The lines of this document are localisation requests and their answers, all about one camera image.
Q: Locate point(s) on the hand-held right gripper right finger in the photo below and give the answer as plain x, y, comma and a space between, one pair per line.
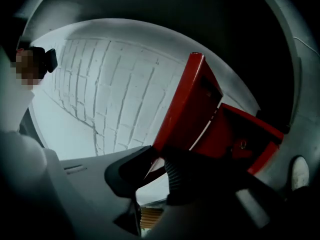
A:
207, 184

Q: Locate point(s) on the black head-mounted camera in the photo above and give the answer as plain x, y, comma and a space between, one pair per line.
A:
48, 59

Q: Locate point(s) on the red fire extinguisher box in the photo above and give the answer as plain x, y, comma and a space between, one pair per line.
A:
180, 114

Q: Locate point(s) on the brown slatted wooden planter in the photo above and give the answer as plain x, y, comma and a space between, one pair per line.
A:
151, 219

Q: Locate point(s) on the person's white shoe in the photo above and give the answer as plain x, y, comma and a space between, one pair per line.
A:
300, 174

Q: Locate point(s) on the person's head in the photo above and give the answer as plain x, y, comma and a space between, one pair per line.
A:
27, 69

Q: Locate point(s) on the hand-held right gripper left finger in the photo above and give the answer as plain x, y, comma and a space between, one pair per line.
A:
100, 179

